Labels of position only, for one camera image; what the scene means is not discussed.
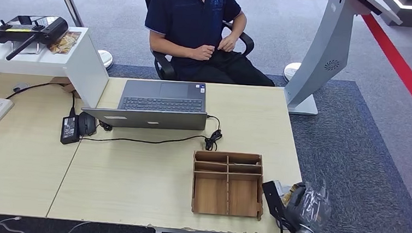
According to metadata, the clear controller stand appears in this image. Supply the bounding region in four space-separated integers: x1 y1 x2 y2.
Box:
10 39 42 57

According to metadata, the grey plug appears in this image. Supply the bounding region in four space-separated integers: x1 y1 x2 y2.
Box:
12 81 30 94

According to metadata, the black office chair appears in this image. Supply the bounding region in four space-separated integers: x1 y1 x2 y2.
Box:
133 0 258 87

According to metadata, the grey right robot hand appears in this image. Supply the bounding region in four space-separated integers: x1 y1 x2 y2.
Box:
281 179 334 233

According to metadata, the black laptop power cable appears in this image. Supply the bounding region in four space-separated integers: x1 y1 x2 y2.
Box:
79 106 225 153

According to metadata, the person's left hand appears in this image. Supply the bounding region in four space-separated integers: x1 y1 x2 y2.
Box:
217 35 238 54

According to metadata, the wooden divided tray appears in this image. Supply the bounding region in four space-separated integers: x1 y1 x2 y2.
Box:
189 149 268 222

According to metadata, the black remote controller with antennas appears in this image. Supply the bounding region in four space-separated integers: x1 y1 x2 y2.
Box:
0 12 70 66

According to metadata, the person's right hand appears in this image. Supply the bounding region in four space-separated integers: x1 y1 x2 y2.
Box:
191 43 216 62

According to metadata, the black computer mouse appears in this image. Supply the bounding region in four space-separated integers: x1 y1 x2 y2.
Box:
76 111 99 138

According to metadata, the grey laptop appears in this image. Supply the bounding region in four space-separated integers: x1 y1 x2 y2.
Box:
80 74 210 134

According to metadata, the white round base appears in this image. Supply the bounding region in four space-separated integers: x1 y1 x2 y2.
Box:
282 61 302 83
96 49 115 71

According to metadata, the black laptop charger brick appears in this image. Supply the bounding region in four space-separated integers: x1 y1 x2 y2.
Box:
60 115 82 147

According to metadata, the black mouse cable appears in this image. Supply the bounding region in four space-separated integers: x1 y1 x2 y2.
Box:
97 120 114 132

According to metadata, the person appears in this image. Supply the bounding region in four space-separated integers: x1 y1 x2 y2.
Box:
140 0 282 89

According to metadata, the black mains cable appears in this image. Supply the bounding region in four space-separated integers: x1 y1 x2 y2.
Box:
5 79 78 119

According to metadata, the white desk shelf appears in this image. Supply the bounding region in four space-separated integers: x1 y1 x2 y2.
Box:
0 21 114 110

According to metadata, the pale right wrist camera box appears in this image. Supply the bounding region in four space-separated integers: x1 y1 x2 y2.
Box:
260 179 293 224

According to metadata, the patterned cards stack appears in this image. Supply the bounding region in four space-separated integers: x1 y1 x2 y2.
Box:
46 29 82 57

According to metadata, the grey kiosk stand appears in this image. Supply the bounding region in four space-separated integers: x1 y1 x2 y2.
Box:
282 0 405 123

